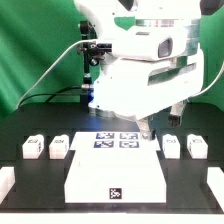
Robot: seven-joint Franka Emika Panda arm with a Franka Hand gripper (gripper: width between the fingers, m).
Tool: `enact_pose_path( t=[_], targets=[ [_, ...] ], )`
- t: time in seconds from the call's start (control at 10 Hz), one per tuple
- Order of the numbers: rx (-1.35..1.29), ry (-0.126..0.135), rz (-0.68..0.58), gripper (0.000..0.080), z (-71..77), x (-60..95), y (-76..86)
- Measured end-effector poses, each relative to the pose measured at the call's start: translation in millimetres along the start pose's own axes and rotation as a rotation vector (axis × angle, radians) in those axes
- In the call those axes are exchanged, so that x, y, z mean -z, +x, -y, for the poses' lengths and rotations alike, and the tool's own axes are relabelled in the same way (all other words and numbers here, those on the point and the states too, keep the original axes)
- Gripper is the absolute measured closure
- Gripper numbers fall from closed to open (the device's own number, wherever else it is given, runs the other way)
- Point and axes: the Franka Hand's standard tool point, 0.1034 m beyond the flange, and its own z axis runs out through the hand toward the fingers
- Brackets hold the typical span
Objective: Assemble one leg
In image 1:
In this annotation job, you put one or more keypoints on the white left obstacle bracket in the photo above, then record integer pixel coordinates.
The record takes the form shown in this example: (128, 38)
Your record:
(7, 180)

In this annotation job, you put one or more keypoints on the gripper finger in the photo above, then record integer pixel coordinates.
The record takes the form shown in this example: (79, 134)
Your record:
(176, 112)
(146, 128)

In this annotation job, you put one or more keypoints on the white square table top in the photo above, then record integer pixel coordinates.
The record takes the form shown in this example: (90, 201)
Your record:
(115, 176)

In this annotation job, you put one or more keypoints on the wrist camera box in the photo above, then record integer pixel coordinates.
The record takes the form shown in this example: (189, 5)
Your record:
(142, 47)

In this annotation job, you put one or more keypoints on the black camera on stand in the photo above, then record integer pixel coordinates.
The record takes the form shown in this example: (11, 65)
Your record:
(93, 53)

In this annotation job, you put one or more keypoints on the white right obstacle bracket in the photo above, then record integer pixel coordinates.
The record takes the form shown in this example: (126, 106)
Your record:
(215, 181)

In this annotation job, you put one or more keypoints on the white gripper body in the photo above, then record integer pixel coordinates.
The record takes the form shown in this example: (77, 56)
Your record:
(137, 89)

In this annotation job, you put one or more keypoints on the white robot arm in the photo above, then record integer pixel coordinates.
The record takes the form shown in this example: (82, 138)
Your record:
(179, 19)

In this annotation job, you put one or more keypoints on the white obstacle bracket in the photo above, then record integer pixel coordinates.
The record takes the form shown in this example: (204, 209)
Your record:
(7, 180)
(215, 181)

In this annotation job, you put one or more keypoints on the white sheet with markers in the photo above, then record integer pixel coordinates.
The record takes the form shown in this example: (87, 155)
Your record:
(112, 140)

